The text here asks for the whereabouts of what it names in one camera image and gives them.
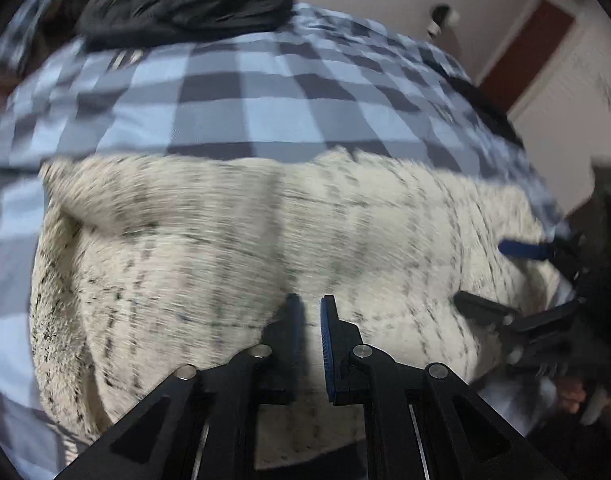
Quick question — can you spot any cream plaid tweed jacket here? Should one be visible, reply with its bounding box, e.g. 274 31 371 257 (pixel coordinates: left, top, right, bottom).
30 148 559 468

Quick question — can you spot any person's right hand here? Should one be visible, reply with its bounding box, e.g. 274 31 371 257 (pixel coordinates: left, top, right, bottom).
555 377 611 432

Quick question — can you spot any black garment at bed edge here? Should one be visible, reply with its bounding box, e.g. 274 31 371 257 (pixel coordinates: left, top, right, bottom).
444 75 525 150

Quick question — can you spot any dark red door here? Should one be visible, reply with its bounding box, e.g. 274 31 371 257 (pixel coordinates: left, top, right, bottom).
479 0 575 113

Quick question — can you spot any blue checkered bed cover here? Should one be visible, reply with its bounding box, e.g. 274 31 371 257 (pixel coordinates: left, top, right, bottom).
0 3 561 479

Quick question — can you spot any black padded jacket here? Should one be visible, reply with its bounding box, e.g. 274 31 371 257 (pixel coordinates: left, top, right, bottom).
78 0 294 51

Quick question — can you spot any wall mounted hair dryer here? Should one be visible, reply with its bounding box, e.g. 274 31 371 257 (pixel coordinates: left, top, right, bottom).
427 3 461 39

